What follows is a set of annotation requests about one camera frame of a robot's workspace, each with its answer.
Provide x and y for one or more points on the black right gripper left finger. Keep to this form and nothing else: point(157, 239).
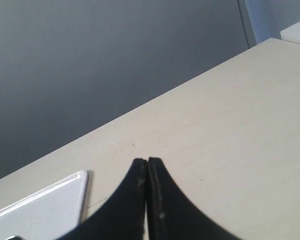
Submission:
point(122, 215)

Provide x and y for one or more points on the white rectangular tray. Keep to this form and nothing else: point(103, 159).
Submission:
point(48, 213)

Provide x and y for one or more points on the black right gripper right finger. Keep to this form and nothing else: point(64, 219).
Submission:
point(171, 215)

